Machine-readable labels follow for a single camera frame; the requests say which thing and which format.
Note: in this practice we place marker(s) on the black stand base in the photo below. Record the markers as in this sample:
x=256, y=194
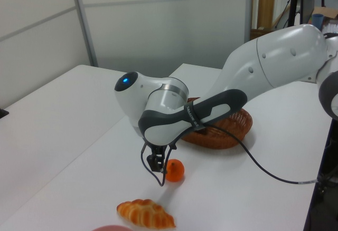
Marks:
x=3, y=113

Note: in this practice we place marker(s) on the pink plate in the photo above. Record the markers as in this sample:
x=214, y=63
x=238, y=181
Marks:
x=112, y=228

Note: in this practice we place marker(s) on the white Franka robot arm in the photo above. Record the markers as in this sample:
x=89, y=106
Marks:
x=277, y=57

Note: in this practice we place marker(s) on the black tripod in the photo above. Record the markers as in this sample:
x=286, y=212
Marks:
x=293, y=7

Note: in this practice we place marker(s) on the brown cardboard box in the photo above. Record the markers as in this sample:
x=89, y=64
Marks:
x=328, y=12

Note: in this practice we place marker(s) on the orange toy mandarin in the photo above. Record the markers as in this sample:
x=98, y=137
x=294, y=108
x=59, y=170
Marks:
x=174, y=171

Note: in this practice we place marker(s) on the blue cup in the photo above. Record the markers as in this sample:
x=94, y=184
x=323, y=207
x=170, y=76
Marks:
x=317, y=21

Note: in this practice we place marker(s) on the braided toy bread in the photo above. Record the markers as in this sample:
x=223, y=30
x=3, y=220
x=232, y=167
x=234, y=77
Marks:
x=145, y=213

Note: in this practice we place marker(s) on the brown woven basket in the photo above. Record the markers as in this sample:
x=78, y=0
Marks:
x=224, y=136

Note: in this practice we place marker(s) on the wooden shelf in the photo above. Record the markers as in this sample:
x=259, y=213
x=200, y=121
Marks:
x=266, y=7

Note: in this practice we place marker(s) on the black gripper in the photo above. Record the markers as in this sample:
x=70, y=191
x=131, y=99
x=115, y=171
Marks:
x=158, y=152

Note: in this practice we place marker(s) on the grey partition post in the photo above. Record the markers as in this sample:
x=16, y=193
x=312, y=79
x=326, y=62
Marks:
x=83, y=22
x=252, y=7

